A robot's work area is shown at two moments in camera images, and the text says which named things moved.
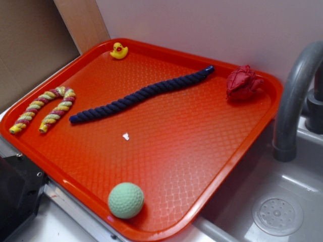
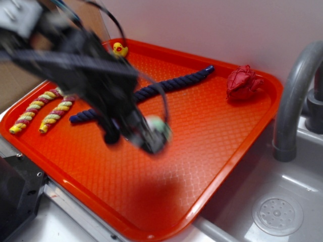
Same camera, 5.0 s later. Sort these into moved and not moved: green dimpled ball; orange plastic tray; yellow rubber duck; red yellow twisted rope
Moved: green dimpled ball
Not moved: orange plastic tray; yellow rubber duck; red yellow twisted rope
